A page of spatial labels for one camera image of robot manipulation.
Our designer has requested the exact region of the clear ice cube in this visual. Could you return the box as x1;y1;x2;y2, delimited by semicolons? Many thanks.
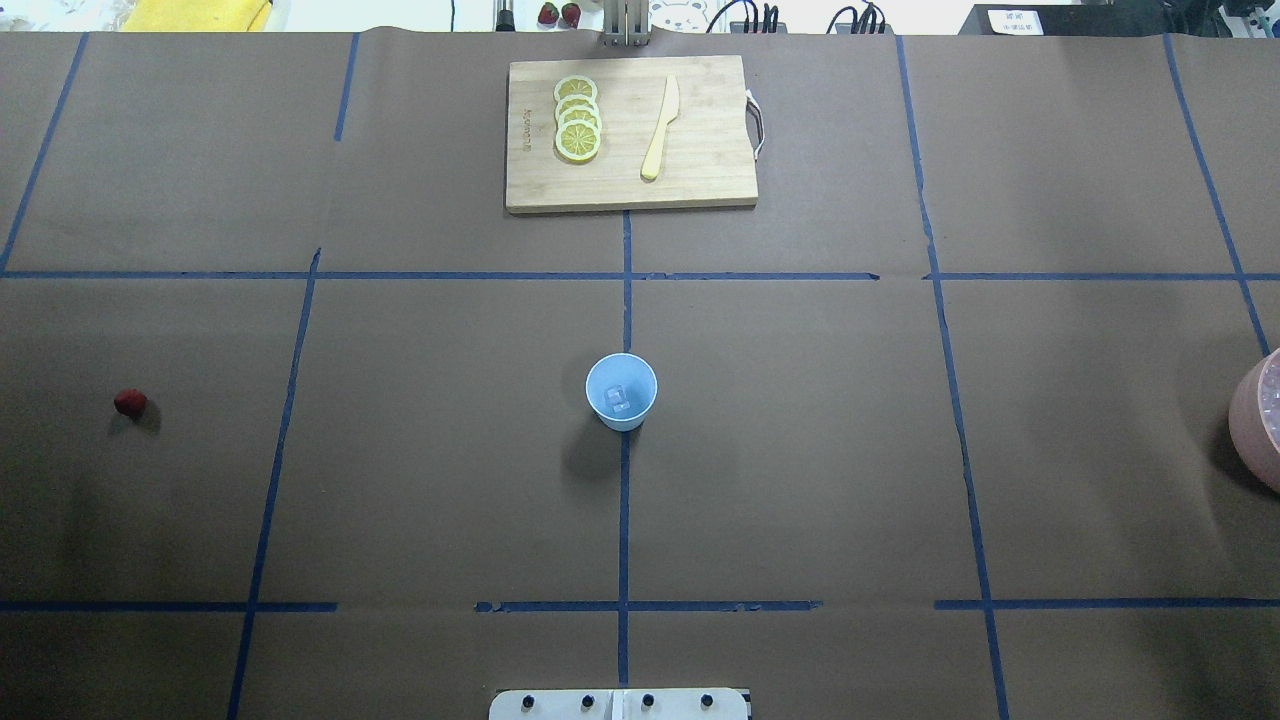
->
605;384;634;418

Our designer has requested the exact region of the light blue plastic cup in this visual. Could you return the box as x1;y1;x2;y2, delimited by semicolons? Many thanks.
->
584;354;659;432

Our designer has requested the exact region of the pile of ice cubes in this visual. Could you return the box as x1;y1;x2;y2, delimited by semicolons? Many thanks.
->
1257;350;1280;448

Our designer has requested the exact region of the yellow plastic knife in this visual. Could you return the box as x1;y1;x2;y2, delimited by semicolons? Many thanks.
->
640;74;680;183

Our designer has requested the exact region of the bamboo cutting board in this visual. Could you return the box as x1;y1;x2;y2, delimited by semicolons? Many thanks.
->
504;55;759;214

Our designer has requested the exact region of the lemon slice four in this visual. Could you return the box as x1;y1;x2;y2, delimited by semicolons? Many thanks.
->
554;135;602;164

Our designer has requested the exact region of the lemon slice three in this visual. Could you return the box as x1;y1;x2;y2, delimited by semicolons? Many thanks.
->
556;120;602;137

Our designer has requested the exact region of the lemon slice two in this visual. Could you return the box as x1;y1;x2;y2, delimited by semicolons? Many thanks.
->
556;94;602;127

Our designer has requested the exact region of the lemon slice one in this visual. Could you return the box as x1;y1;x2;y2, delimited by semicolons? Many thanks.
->
553;76;599;104

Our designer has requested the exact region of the strawberry on tray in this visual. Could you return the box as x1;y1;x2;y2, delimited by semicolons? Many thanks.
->
538;1;561;28
559;3;582;29

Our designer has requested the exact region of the red strawberry on table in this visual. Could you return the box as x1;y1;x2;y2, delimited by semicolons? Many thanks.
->
113;388;148;420

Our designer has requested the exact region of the black power strip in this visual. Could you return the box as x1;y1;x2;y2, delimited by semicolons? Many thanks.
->
957;1;1187;37

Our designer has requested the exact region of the yellow cloth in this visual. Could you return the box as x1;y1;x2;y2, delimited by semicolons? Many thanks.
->
122;1;274;33

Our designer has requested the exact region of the pink bowl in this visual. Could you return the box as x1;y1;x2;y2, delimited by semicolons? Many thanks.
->
1228;350;1279;495

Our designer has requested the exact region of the aluminium frame post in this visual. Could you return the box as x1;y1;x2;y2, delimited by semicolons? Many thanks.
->
600;0;652;47

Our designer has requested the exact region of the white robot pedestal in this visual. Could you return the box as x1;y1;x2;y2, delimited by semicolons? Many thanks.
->
488;687;753;719

